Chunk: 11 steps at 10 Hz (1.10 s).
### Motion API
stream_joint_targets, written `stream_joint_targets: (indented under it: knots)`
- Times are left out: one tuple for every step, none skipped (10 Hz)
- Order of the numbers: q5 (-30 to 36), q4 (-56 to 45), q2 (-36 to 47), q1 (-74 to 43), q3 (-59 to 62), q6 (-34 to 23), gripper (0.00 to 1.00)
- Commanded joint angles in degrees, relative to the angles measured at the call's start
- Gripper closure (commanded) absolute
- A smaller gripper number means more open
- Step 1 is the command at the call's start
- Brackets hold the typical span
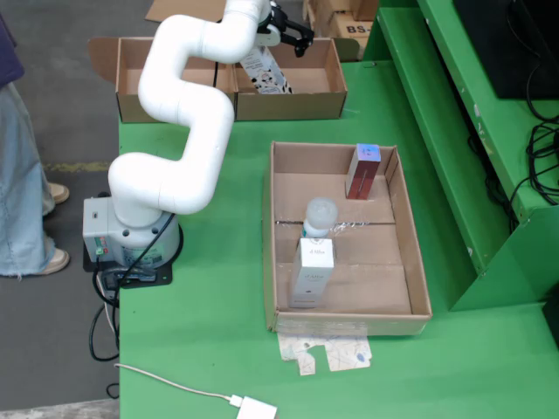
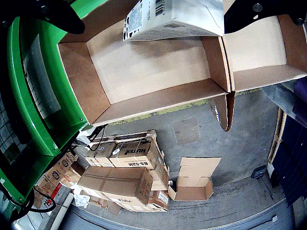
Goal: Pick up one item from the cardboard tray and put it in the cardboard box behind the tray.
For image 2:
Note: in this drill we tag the flat carton with red print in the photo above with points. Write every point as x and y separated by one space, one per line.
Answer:
70 178

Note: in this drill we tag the dark blue stacked panels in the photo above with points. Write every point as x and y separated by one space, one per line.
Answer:
290 163

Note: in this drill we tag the HUTER cardboard box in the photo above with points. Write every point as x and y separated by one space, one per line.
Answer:
134 153

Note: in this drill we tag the small cardboard box with flaps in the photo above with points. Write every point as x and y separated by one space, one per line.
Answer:
192 191

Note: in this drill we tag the open brown cardboard box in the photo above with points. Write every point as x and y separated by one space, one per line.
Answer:
256 52
148 69

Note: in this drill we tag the white power strip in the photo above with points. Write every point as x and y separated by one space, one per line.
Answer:
84 139

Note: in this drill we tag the person in blue jeans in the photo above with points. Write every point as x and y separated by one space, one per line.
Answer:
278 95

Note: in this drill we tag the black floor stand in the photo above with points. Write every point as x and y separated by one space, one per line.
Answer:
259 171

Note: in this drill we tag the wooden pallet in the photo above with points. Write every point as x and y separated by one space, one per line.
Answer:
134 136

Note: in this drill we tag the low brown cardboard box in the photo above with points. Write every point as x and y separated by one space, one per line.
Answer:
158 198

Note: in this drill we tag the leaning cardboard sheet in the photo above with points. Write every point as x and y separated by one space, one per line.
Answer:
275 139

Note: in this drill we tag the green metal shelf unit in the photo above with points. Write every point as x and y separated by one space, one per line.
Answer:
28 134

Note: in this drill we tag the long brown cardboard box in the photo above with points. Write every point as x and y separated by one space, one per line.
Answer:
112 179

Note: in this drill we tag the white carton with cow pattern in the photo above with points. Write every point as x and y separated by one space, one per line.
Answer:
182 14

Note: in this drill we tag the crumpled white plastic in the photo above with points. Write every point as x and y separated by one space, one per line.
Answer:
81 198

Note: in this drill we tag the brown box with white label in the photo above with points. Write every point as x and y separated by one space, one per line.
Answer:
100 153

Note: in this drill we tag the red and white bar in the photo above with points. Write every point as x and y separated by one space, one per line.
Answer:
54 191

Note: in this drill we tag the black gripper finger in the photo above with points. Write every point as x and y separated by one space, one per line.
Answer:
259 9
57 14

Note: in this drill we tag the carton with round logo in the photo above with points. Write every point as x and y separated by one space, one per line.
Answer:
56 173

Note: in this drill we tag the small brown cardboard box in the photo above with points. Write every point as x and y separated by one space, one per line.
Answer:
100 201

